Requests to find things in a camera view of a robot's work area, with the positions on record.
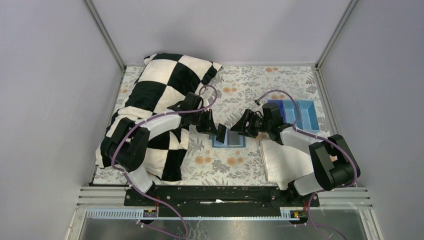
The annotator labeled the floral table cloth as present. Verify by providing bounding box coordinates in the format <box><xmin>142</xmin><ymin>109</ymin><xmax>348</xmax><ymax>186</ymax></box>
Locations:
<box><xmin>181</xmin><ymin>65</ymin><xmax>333</xmax><ymax>186</ymax></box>

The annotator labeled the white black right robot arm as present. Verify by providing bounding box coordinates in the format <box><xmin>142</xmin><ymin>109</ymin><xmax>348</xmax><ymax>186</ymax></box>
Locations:
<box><xmin>230</xmin><ymin>103</ymin><xmax>360</xmax><ymax>196</ymax></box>

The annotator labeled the aluminium frame rail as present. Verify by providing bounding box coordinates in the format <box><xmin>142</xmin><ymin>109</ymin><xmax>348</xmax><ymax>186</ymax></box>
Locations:
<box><xmin>67</xmin><ymin>185</ymin><xmax>382</xmax><ymax>240</ymax></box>

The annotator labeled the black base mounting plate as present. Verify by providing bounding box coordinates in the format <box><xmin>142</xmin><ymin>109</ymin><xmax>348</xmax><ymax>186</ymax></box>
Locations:
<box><xmin>124</xmin><ymin>185</ymin><xmax>310</xmax><ymax>218</ymax></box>

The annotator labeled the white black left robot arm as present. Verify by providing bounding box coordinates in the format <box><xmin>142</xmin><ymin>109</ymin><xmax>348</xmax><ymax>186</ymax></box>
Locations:
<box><xmin>100</xmin><ymin>92</ymin><xmax>227</xmax><ymax>194</ymax></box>

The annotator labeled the dark grey credit card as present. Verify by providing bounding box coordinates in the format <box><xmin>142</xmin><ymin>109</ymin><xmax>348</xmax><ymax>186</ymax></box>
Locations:
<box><xmin>228</xmin><ymin>131</ymin><xmax>241</xmax><ymax>147</ymax></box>

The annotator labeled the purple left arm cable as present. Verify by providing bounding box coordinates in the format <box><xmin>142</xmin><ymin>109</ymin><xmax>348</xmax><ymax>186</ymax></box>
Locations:
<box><xmin>110</xmin><ymin>84</ymin><xmax>219</xmax><ymax>240</ymax></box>

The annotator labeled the blue card holder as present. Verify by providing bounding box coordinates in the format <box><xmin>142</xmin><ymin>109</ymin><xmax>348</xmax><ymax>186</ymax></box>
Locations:
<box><xmin>210</xmin><ymin>129</ymin><xmax>246</xmax><ymax>148</ymax></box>

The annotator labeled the white folded towel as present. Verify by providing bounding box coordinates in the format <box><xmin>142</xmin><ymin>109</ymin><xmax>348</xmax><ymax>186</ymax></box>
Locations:
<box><xmin>259</xmin><ymin>139</ymin><xmax>313</xmax><ymax>191</ymax></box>

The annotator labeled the black white checkered pillow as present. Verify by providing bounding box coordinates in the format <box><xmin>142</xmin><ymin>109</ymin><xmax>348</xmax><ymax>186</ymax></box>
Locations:
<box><xmin>95</xmin><ymin>53</ymin><xmax>222</xmax><ymax>185</ymax></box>

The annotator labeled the blue three-compartment tray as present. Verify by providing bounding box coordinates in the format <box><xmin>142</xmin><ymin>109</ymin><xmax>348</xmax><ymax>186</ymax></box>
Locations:
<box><xmin>266</xmin><ymin>98</ymin><xmax>321</xmax><ymax>132</ymax></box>

